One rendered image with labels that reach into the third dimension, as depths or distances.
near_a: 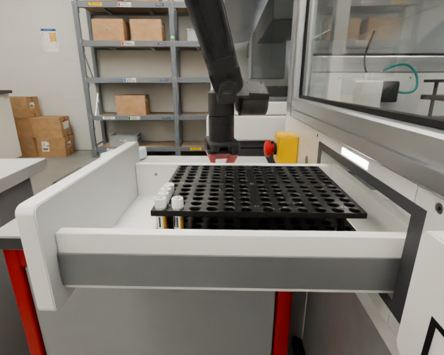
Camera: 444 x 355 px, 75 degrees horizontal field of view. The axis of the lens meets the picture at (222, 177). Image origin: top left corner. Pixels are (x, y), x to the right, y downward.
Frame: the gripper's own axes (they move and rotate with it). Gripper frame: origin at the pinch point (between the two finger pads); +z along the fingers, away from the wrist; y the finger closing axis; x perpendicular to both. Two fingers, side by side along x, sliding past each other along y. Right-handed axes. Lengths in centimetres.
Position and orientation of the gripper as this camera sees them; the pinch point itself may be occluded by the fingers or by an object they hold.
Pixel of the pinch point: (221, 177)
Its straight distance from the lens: 68.5
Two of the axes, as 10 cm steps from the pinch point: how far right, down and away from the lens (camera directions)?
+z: 0.1, 9.4, 3.3
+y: -1.8, -3.2, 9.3
